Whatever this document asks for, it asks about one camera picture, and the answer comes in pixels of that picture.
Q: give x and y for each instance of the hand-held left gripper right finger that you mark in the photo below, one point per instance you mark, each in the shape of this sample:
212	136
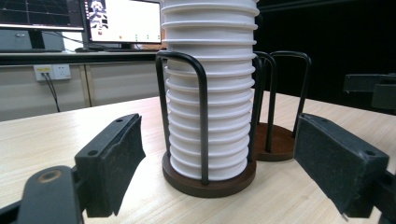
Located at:
339	165

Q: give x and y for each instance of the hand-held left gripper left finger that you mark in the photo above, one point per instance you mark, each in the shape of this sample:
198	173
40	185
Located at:
107	161

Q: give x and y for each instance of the stack of white cups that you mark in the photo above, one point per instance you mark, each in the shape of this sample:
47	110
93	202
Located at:
211	93

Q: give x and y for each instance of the dark desk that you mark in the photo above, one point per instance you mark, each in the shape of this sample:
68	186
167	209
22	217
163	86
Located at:
77	57

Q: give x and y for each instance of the black keyboard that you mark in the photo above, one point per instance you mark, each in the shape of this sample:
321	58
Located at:
123	49

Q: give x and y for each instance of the black computer mouse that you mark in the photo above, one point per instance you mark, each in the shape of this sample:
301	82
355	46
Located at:
81	49

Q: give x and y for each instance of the bright screen monitor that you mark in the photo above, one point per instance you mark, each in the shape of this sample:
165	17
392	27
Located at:
130	21

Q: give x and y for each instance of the grey box under monitor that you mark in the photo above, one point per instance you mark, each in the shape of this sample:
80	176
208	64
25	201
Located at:
15	40

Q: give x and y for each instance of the dark screen monitor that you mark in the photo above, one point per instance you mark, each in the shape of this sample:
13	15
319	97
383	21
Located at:
40	12

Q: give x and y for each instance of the white wall socket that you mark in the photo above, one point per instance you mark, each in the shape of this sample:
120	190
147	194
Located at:
60	71

